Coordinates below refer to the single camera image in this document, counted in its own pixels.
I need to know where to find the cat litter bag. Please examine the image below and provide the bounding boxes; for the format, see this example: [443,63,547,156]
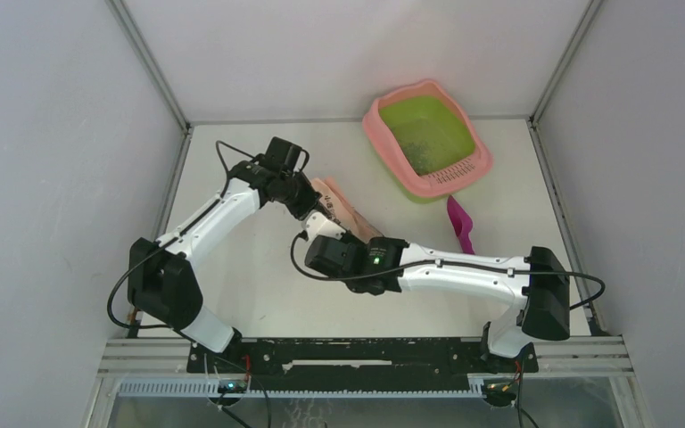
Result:
[310,177,383,243]

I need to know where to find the magenta plastic scoop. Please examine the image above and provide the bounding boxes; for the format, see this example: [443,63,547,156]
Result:
[446,195,475,255]

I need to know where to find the pink green litter box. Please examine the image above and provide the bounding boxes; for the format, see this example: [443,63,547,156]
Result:
[362,79,494,203]

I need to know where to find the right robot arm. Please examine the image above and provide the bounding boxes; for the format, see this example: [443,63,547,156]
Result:
[303,235,571,371]

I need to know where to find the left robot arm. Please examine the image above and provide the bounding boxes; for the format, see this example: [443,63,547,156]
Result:
[120,137,321,372]

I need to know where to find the green litter granules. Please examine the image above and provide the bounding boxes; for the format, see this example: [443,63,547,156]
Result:
[400,140,450,176]

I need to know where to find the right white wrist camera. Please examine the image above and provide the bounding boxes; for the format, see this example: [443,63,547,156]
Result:
[302,210,347,241]

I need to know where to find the right black cable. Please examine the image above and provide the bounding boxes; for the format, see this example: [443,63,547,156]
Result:
[289,231,607,428]

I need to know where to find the black cable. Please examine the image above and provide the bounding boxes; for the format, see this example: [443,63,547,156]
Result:
[289,231,607,428]
[105,139,311,331]

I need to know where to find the left black cable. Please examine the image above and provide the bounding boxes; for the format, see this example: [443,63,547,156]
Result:
[105,139,311,331]

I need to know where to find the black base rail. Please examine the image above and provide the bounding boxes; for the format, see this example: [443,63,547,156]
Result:
[186,337,539,392]

